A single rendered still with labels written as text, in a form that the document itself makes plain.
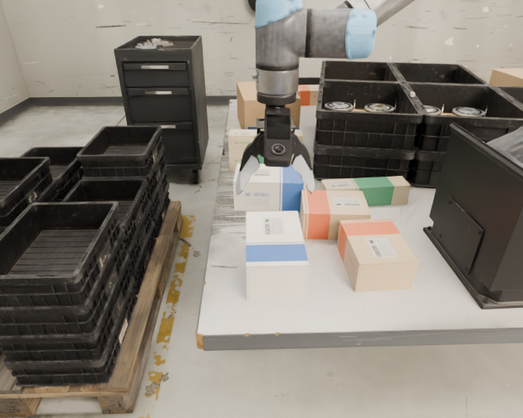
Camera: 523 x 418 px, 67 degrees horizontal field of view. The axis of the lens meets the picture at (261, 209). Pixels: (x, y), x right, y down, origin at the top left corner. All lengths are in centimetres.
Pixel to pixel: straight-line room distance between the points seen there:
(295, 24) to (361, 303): 53
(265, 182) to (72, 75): 409
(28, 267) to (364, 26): 116
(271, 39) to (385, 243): 47
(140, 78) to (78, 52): 234
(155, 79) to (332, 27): 199
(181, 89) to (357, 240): 188
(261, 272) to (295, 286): 8
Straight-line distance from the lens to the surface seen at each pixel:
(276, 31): 68
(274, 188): 106
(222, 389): 154
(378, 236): 89
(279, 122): 70
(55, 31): 494
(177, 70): 255
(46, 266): 140
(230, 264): 90
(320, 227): 97
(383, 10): 83
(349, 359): 165
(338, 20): 69
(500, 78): 212
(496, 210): 84
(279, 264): 76
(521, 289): 92
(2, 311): 131
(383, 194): 116
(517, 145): 94
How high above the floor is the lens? 126
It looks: 31 degrees down
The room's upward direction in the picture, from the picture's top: straight up
